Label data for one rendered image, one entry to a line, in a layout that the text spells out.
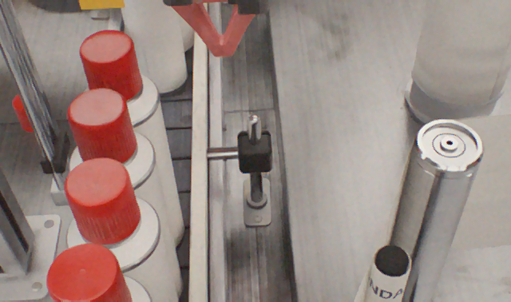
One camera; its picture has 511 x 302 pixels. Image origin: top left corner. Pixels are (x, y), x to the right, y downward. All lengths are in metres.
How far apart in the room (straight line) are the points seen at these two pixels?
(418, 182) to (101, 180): 0.17
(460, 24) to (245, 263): 0.27
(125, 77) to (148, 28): 0.21
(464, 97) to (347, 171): 0.12
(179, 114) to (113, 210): 0.32
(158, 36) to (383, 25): 0.26
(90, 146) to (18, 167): 0.34
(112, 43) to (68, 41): 0.43
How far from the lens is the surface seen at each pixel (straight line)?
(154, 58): 0.64
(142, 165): 0.40
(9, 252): 0.60
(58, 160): 0.56
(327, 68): 0.69
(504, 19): 0.57
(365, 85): 0.68
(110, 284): 0.31
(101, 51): 0.41
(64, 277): 0.31
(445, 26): 0.58
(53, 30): 0.86
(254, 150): 0.56
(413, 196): 0.40
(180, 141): 0.63
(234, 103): 0.73
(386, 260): 0.33
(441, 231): 0.42
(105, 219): 0.34
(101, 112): 0.37
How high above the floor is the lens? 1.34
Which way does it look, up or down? 49 degrees down
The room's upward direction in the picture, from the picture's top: 2 degrees counter-clockwise
